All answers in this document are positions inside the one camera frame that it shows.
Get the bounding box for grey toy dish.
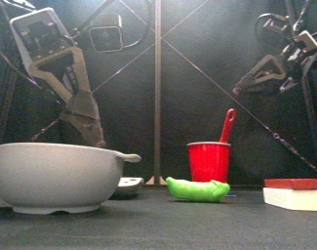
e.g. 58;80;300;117
110;176;146;200

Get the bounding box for red plastic cup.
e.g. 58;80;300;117
185;141;233;185

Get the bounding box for green toy pea pod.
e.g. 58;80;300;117
165;176;233;204

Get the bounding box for diagonal brace wire with turnbuckle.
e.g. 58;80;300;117
162;38;317;179

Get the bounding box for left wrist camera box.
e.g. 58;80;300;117
86;13;126;54

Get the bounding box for large white bowl with handles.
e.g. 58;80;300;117
0;142;142;216

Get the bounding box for red utensil handle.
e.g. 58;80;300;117
218;107;238;145

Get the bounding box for vertical metal frame post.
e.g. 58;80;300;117
145;0;169;188

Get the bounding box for black camera cable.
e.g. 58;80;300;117
121;0;156;50

